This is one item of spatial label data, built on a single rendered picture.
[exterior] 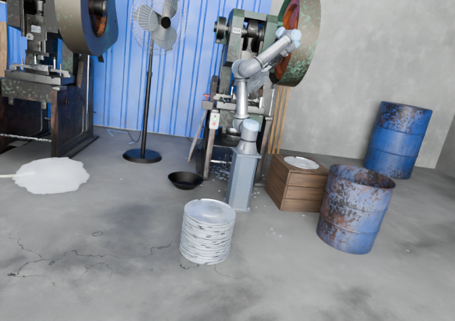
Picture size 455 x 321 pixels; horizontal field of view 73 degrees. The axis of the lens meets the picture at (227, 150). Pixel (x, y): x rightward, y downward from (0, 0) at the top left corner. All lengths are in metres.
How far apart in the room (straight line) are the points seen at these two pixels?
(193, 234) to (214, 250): 0.15
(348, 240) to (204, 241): 0.97
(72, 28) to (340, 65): 3.20
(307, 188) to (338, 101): 2.23
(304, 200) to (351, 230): 0.54
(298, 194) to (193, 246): 1.09
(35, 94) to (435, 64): 4.76
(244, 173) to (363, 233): 0.87
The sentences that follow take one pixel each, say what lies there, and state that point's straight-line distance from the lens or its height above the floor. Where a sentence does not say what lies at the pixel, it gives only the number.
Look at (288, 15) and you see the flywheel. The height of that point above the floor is 1.56.
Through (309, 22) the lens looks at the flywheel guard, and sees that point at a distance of 2.70.
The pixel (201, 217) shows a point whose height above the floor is 0.24.
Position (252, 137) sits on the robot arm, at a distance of 2.21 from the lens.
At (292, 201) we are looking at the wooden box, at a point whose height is 0.09.
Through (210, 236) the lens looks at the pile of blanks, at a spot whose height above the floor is 0.18.
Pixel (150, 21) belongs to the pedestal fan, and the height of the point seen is 1.28.
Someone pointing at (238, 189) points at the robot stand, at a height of 0.18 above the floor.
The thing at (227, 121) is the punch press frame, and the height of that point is 0.55.
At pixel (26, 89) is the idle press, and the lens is 3.06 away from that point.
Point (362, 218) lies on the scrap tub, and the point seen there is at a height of 0.26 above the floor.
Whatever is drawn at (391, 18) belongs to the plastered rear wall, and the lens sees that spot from 4.81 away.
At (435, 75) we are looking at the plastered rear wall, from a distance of 5.24.
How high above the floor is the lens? 1.07
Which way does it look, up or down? 16 degrees down
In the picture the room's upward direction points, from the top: 9 degrees clockwise
